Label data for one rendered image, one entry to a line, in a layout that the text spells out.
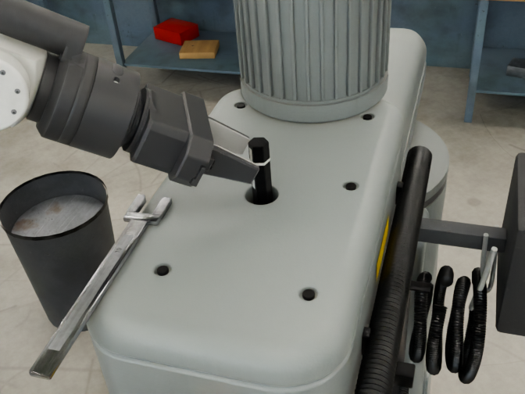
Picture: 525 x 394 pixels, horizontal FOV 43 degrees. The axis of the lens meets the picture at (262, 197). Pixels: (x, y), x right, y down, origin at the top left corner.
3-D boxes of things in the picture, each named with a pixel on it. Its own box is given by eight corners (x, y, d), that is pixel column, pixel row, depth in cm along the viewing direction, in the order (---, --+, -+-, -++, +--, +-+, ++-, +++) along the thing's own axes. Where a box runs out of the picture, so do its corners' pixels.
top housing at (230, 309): (339, 485, 62) (340, 377, 52) (92, 425, 69) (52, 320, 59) (402, 191, 97) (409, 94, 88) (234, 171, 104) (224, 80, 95)
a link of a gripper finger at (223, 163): (247, 184, 68) (192, 166, 66) (261, 160, 67) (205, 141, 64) (249, 194, 67) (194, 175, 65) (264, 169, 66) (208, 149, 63)
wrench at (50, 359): (61, 383, 54) (58, 377, 53) (19, 374, 55) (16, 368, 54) (172, 202, 72) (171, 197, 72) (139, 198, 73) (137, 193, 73)
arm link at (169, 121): (173, 148, 75) (68, 112, 70) (208, 76, 70) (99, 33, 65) (182, 216, 64) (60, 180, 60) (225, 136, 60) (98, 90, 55)
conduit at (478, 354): (473, 410, 111) (490, 327, 98) (376, 391, 115) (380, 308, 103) (476, 329, 125) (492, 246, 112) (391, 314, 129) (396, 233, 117)
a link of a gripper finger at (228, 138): (253, 135, 71) (201, 116, 68) (240, 159, 72) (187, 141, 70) (250, 128, 72) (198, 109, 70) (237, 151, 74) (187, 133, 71)
